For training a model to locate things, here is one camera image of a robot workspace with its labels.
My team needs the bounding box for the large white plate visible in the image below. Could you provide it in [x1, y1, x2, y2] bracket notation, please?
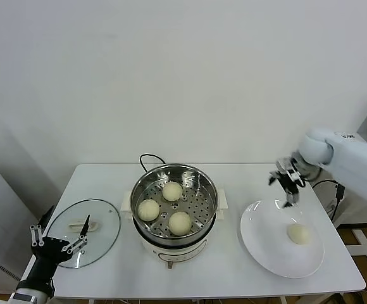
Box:
[240, 198, 325, 279]

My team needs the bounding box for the white steamed baozi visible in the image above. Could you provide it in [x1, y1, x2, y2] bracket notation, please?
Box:
[162, 182, 184, 203]
[286, 223, 311, 245]
[168, 211, 193, 236]
[137, 199, 161, 222]

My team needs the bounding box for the perforated steel steamer basket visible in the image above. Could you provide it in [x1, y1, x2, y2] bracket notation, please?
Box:
[129, 163, 218, 245]

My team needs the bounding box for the round glass pot lid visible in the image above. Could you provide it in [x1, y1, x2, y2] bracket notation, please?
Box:
[45, 198, 121, 269]

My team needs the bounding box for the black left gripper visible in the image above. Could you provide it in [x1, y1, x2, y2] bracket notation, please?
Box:
[28, 205, 91, 269]

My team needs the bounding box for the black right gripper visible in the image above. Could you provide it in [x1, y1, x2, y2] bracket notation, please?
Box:
[268, 170, 300, 209]

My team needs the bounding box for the white floor cabinet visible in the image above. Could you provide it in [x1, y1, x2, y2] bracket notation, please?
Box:
[0, 151, 47, 286]

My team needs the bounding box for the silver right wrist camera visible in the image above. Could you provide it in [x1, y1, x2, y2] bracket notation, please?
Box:
[277, 157, 301, 183]

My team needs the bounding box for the black cooker power cord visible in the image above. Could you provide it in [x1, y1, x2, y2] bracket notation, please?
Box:
[139, 154, 167, 174]

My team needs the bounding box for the black cable with adapter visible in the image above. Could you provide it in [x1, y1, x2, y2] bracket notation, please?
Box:
[311, 179, 345, 222]

